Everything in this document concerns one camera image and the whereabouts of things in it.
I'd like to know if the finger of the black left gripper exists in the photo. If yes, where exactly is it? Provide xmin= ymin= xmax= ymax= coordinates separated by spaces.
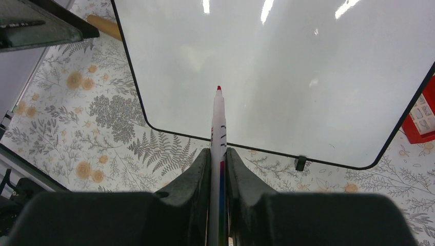
xmin=1 ymin=0 xmax=100 ymax=53

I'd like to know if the white black-framed whiteboard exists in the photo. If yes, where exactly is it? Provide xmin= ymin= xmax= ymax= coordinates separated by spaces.
xmin=112 ymin=1 xmax=434 ymax=169

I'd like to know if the floral table mat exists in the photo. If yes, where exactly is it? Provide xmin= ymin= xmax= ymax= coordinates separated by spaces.
xmin=1 ymin=1 xmax=434 ymax=245

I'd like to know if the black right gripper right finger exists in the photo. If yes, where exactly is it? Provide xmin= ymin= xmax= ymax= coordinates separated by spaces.
xmin=226 ymin=148 xmax=277 ymax=245

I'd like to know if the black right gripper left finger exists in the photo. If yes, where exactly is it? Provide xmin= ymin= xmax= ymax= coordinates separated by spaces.
xmin=154 ymin=148 xmax=211 ymax=245

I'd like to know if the wooden rolling pin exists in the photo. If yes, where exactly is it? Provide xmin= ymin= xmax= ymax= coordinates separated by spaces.
xmin=86 ymin=14 xmax=123 ymax=41

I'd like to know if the red whiteboard marker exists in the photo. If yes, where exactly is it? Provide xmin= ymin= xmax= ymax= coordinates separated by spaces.
xmin=207 ymin=86 xmax=228 ymax=245

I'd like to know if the red whiteboard eraser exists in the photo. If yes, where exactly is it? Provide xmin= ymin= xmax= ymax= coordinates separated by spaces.
xmin=402 ymin=76 xmax=434 ymax=144

